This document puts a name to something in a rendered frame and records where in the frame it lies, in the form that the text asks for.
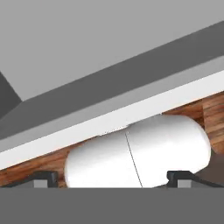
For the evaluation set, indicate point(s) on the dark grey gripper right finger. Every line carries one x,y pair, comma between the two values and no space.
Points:
172,176

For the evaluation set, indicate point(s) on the white rounded capsule-shaped object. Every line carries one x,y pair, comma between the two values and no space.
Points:
163,145

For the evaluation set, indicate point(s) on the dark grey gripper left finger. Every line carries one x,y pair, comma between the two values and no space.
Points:
52,176

